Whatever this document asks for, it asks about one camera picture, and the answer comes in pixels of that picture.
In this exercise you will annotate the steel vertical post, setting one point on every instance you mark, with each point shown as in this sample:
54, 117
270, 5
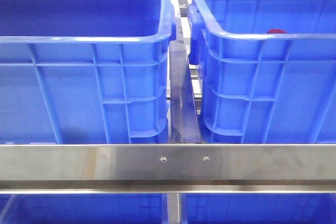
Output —
174, 208

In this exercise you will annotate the red push button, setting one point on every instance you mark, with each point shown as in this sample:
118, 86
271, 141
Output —
276, 31

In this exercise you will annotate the blue bin at right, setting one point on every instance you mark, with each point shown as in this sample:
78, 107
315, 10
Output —
260, 88

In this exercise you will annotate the lower right blue bin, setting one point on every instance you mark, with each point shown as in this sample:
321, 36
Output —
259, 208

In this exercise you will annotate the blue bin with mixed buttons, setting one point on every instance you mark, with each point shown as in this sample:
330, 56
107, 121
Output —
85, 71

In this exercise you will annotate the lower left blue bin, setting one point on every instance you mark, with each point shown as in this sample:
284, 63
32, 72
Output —
86, 208

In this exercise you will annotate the steel divider rail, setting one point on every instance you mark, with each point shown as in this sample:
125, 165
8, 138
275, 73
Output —
184, 123

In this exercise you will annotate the stainless steel front rail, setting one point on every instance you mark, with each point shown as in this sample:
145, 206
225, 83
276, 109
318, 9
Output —
167, 168

